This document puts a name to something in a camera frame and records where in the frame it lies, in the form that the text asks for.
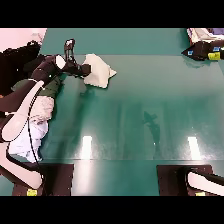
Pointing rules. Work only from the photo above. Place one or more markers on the dark green garment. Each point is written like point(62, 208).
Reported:
point(52, 88)

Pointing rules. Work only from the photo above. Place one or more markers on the purple garment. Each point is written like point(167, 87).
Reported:
point(217, 31)

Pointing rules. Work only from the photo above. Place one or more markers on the light blue garment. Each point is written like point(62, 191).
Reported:
point(28, 141)

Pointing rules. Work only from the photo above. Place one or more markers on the white T-shirt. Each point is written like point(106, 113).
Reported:
point(97, 70)

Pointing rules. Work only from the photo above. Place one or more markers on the white garment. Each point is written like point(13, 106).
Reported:
point(200, 33)

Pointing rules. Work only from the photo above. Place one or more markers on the beige garment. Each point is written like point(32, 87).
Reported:
point(42, 108)

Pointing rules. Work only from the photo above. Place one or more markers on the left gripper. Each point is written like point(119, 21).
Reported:
point(80, 69)

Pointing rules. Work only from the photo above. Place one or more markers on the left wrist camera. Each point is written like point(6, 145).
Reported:
point(69, 49)

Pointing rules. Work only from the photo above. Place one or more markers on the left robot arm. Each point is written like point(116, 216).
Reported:
point(20, 113)

